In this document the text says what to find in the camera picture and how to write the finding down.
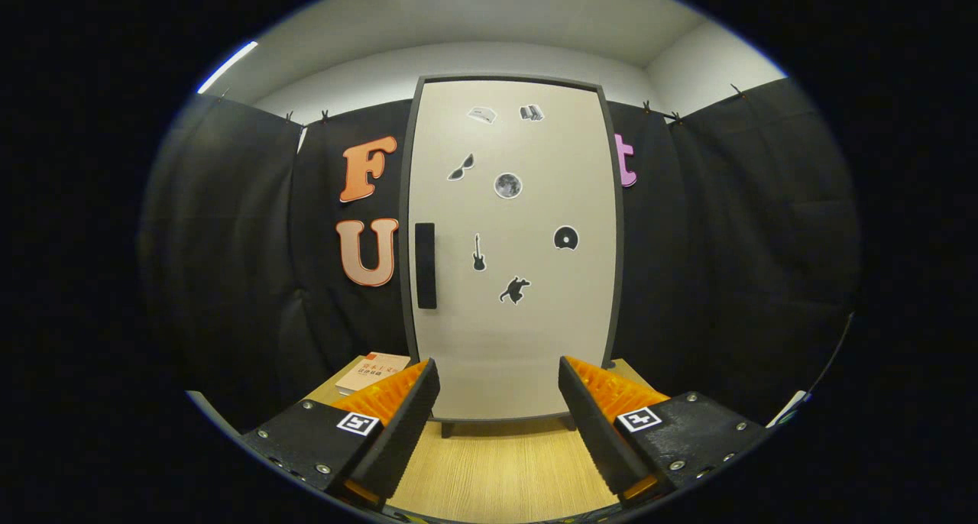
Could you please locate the grey curved bar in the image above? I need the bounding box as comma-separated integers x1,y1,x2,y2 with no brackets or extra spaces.
183,390,245,437

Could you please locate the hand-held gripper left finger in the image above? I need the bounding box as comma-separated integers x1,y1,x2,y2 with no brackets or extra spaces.
238,358,442,509

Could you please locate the grey shoe cabinet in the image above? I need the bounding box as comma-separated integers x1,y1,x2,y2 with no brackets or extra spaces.
397,73,626,439

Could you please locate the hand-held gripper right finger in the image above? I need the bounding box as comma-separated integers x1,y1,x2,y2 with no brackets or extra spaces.
558,356,769,509

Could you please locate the long ceiling light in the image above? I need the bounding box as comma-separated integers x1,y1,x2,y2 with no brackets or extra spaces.
197,40,259,95

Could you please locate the stack of books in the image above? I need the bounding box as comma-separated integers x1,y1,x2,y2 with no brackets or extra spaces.
335,351,412,395

